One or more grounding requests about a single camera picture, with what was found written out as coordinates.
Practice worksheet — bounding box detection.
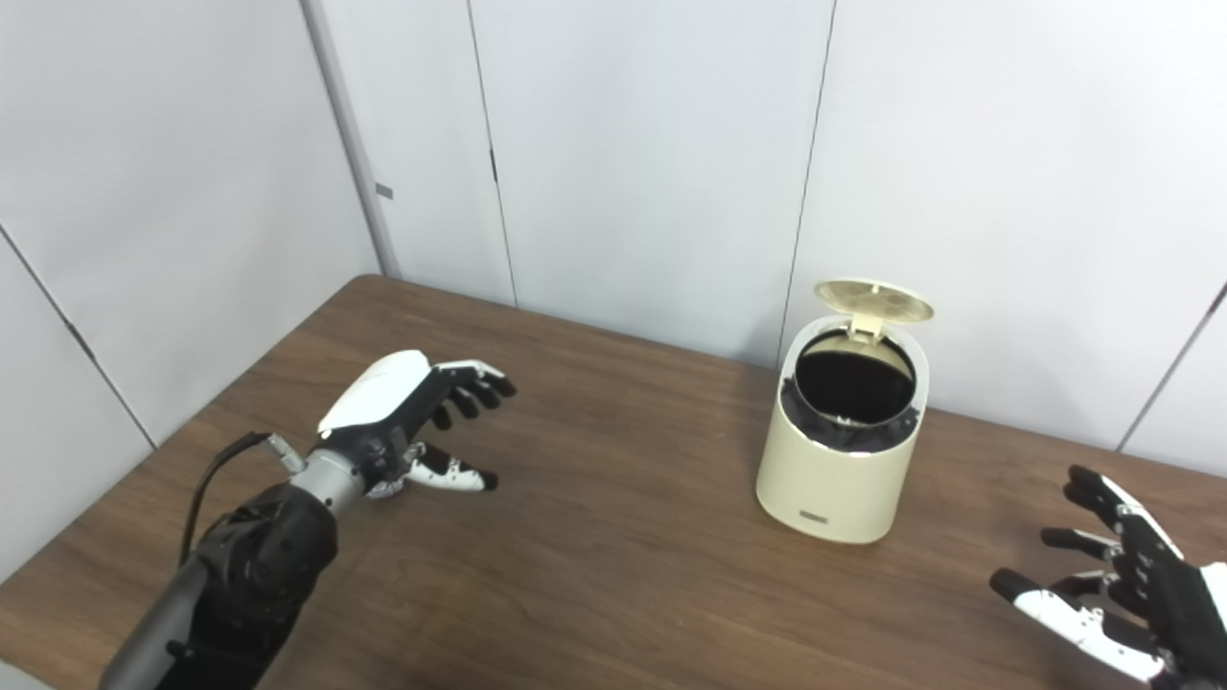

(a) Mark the black bin liner bag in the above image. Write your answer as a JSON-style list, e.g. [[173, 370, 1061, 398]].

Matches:
[[781, 331, 923, 453]]

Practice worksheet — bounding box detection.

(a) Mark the cream-colored desktop trash bin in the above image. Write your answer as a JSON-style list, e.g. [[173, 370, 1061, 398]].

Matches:
[[755, 278, 936, 545]]

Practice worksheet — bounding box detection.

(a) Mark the cream round bin lid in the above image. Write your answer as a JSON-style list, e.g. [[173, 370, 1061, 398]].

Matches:
[[813, 278, 936, 342]]

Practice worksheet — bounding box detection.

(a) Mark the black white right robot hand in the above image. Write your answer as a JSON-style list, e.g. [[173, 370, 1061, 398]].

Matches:
[[989, 465, 1227, 690]]

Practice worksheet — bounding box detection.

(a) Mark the grey wall corner post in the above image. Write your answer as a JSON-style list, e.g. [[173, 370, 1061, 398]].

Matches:
[[299, 0, 402, 279]]

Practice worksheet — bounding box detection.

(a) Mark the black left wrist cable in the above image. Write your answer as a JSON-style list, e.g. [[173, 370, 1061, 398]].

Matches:
[[177, 431, 310, 568]]

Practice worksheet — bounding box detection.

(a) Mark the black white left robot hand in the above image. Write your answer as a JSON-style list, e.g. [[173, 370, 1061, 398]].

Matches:
[[316, 350, 519, 501]]

